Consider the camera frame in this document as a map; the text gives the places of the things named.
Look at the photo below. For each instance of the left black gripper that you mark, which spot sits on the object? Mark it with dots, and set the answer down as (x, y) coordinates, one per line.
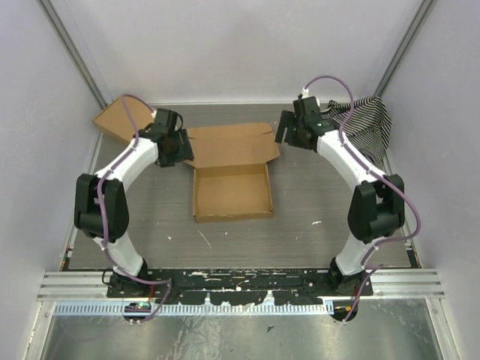
(167, 161)

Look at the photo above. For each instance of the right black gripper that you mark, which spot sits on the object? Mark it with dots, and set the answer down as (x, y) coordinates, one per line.
(287, 120)

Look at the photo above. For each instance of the brown cardboard box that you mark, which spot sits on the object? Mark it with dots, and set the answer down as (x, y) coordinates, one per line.
(230, 171)
(114, 122)

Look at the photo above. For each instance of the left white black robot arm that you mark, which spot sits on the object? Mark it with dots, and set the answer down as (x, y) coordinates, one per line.
(101, 207)

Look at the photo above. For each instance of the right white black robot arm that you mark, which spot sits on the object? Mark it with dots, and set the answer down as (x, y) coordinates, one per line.
(376, 210)

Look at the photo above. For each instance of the black white striped cloth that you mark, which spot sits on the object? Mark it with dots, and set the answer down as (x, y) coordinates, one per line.
(369, 128)

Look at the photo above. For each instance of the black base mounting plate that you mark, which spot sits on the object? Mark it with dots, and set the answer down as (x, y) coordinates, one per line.
(241, 286)

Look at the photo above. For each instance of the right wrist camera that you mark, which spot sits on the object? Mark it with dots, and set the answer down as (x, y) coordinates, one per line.
(306, 105)

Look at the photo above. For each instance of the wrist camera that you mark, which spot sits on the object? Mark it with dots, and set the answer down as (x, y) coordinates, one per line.
(306, 105)
(167, 121)

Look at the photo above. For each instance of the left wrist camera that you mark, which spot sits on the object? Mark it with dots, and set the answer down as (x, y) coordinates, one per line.
(167, 121)

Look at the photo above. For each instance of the right aluminium corner post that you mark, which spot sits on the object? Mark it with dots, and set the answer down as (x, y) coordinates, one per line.
(415, 25)

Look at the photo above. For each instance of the aluminium corner post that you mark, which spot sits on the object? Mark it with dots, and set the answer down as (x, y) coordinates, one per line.
(415, 25)
(72, 50)

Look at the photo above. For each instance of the white slotted cable duct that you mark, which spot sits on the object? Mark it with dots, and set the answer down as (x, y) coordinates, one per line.
(143, 309)

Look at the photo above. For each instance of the aluminium front rail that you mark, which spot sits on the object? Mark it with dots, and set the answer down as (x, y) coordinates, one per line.
(396, 283)

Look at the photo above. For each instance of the left aluminium corner post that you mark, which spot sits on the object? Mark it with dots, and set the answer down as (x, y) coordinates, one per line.
(72, 50)

